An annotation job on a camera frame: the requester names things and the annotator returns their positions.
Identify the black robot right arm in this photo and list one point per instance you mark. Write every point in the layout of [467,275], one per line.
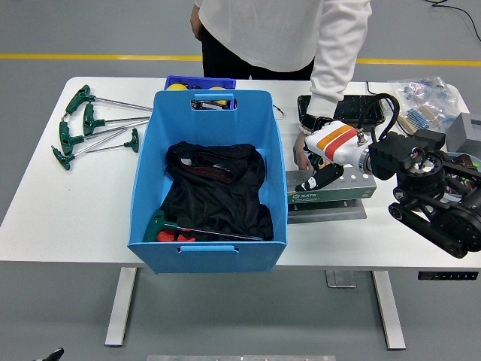
[391,154]

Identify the person's left hand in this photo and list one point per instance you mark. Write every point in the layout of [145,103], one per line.
[300,150]

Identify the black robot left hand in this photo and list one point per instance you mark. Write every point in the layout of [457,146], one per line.
[55,355]

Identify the red cloth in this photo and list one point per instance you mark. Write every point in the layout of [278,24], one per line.
[169,237]

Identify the taped resistor strip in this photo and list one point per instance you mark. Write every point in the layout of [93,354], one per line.
[421,116]

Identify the large blue plastic box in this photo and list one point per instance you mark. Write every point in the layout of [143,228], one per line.
[210,259]

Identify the black plastic case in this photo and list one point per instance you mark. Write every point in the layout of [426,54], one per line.
[357,107]

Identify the white table leg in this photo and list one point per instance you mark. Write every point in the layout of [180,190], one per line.
[389,312]
[120,308]

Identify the yellow round object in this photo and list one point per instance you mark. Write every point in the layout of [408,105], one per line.
[215,88]
[176,87]

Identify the grey green hex key stand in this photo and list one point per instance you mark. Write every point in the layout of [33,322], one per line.
[338,195]

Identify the dark blue plastic bin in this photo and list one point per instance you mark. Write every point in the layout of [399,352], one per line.
[203,80]

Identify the grey box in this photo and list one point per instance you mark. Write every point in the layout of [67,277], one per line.
[464,131]

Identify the person's left forearm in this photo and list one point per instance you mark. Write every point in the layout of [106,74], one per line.
[332,82]

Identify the grey metal floor plate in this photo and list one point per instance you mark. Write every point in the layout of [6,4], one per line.
[340,279]

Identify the black table control panel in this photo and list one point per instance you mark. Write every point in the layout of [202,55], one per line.
[447,275]

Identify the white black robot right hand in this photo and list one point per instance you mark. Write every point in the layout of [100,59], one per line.
[338,143]

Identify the clear plastic bag of components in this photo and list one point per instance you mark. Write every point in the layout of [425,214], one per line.
[424,92]

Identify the grey bowl of components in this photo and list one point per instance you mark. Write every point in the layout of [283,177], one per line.
[467,159]

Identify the black cloth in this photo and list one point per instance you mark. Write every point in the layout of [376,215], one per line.
[218,195]

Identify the person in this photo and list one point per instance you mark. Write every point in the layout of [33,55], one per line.
[263,30]

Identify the person's right hand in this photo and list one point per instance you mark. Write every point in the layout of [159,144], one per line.
[196,22]

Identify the black power adapter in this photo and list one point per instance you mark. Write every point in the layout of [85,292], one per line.
[432,137]

